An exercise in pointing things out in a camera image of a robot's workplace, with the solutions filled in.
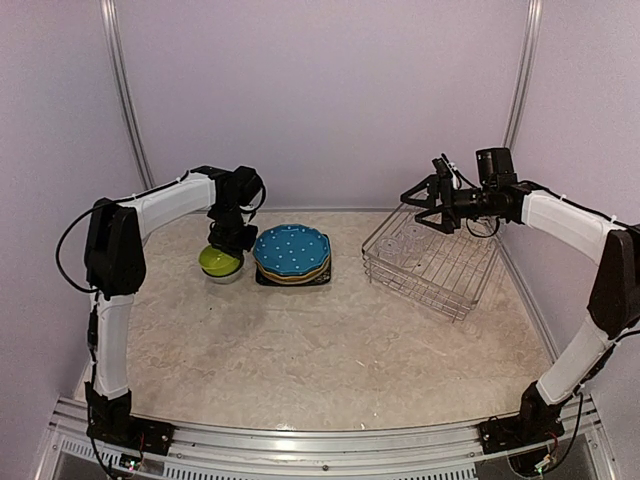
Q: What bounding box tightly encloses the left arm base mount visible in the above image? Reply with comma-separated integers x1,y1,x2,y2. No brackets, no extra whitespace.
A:
87,416,175,456

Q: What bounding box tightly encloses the aluminium frame post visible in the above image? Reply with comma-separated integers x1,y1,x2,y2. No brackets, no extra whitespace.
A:
503,0,544,150
99,0,156,189

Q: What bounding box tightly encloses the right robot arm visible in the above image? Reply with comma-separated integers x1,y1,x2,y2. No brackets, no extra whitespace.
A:
400,175,639,444

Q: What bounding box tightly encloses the clear glass cup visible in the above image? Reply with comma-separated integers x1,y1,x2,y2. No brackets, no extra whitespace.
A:
401,222,428,243
376,237,404,262

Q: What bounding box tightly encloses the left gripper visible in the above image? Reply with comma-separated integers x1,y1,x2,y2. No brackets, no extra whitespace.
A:
209,202,259,259

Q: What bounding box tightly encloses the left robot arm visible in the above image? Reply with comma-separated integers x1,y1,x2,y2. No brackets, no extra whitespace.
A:
81,166,266,445

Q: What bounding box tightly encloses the aluminium frame post left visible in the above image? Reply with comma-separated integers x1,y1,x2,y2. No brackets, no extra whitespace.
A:
99,0,156,189

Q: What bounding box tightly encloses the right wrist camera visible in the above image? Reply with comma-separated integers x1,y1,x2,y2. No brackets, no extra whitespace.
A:
432,153,462,190

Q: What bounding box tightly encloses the black floral square plate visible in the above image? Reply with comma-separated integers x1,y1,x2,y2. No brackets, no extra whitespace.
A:
257,263,331,287

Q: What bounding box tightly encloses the lime green bowl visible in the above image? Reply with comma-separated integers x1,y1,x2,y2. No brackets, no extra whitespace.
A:
198,245,244,275

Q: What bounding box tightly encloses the blue polka dot plate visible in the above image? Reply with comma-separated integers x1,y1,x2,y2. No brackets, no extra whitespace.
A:
253,224,331,277

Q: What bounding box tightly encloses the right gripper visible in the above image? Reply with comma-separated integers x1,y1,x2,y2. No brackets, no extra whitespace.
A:
403,172,498,233

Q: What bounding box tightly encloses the wire dish rack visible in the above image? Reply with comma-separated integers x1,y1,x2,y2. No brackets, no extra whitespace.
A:
361,204,497,321

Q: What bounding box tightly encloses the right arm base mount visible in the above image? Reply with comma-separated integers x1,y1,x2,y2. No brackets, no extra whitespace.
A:
477,415,565,454

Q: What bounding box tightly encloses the white ribbed ceramic bowl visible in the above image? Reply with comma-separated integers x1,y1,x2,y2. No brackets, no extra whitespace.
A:
202,268,243,285

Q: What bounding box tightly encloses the aluminium frame rail back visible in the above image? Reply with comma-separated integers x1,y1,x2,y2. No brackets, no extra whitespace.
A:
259,207,396,214

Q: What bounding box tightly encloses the orange polka dot plate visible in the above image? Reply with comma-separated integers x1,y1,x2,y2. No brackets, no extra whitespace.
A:
256,259,331,285

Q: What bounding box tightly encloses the aluminium frame post right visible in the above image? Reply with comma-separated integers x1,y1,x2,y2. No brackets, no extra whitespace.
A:
503,0,544,150

